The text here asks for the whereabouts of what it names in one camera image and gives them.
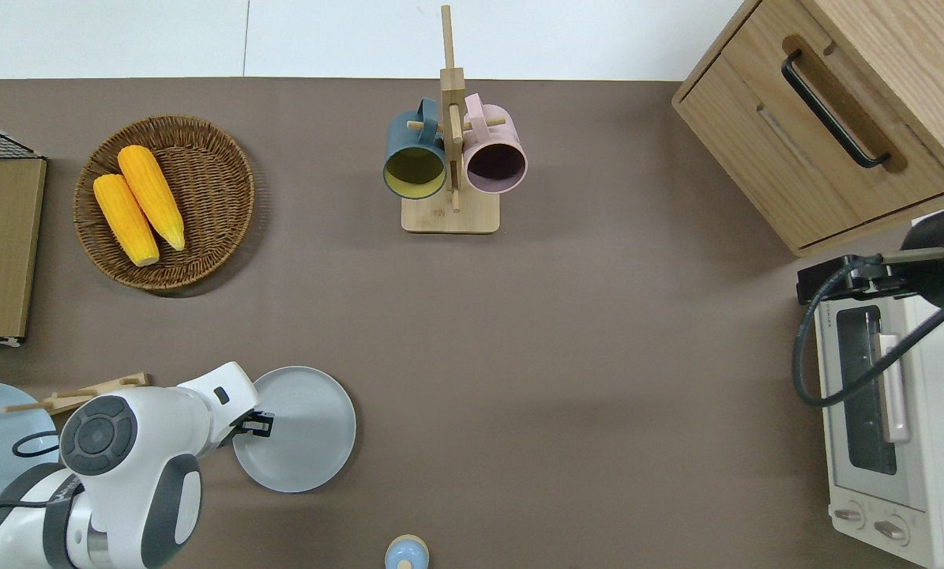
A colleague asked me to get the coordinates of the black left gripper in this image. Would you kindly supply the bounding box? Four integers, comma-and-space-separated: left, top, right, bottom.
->
220, 411, 276, 443

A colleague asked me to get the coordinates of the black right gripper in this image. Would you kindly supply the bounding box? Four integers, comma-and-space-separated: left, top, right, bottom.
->
795, 207, 944, 311

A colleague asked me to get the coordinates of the gray plate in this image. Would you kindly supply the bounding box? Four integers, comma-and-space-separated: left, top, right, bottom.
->
232, 366, 357, 494

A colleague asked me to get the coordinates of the wooden plate rack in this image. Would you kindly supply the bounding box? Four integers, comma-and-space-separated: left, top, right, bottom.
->
4, 372, 150, 415

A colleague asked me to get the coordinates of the white toaster oven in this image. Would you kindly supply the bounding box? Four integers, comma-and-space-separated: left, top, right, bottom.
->
813, 209, 944, 569

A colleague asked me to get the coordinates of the small blue wooden bell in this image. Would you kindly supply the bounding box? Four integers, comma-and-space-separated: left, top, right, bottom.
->
384, 535, 430, 569

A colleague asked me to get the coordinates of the wooden drawer cabinet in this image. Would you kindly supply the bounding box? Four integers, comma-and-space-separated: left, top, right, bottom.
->
671, 0, 944, 258

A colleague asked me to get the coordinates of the brown wicker basket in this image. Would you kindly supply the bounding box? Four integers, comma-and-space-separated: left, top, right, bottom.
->
73, 115, 256, 292

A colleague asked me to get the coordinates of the yellow corn cob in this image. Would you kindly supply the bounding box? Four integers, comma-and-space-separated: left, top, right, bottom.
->
93, 174, 160, 267
118, 145, 186, 252

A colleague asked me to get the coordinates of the wooden mug tree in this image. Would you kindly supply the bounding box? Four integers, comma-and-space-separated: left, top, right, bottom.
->
401, 5, 501, 235

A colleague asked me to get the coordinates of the dark blue mug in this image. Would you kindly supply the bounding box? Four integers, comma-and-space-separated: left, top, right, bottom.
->
383, 98, 448, 200

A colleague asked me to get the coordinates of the brown table mat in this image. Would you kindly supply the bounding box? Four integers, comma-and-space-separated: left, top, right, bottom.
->
0, 77, 944, 569

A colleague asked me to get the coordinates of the pink mug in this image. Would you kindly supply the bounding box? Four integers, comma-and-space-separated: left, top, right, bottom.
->
463, 93, 528, 194

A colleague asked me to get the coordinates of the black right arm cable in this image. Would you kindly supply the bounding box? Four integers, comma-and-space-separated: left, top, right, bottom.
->
792, 257, 944, 437

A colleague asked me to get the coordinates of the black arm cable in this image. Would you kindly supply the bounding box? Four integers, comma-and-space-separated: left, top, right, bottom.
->
792, 257, 944, 437
0, 431, 66, 522

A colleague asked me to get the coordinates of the black cabinet handle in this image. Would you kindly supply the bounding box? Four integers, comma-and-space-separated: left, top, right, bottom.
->
781, 50, 891, 169

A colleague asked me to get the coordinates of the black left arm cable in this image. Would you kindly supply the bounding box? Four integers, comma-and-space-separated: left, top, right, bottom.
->
0, 431, 66, 522

